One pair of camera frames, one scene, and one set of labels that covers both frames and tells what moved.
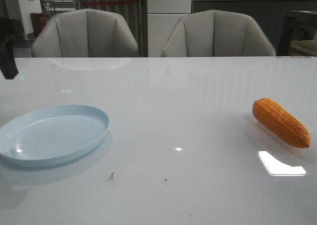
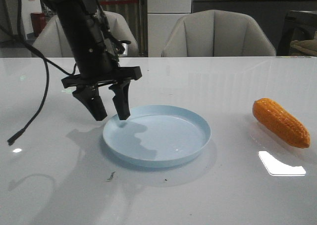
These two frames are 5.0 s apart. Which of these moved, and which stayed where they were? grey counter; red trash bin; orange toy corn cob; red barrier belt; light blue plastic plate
Moved: light blue plastic plate
Stayed: grey counter; red trash bin; orange toy corn cob; red barrier belt
